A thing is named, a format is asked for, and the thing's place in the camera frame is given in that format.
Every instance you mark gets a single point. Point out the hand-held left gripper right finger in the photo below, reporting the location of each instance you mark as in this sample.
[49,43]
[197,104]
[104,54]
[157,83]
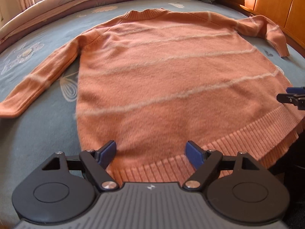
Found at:
[194,153]

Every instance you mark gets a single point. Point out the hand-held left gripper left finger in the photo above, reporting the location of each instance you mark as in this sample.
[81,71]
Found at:
[107,152]

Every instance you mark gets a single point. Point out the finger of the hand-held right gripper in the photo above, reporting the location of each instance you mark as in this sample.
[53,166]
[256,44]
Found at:
[296,90]
[290,99]

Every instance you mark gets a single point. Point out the orange knit sweater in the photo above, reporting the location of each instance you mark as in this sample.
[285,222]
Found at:
[166,76]

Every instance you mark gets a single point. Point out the grey-blue floral bed sheet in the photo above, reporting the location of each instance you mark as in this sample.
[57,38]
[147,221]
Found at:
[35,136]

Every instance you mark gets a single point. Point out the wooden headboard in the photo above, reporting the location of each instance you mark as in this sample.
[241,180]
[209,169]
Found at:
[274,4]

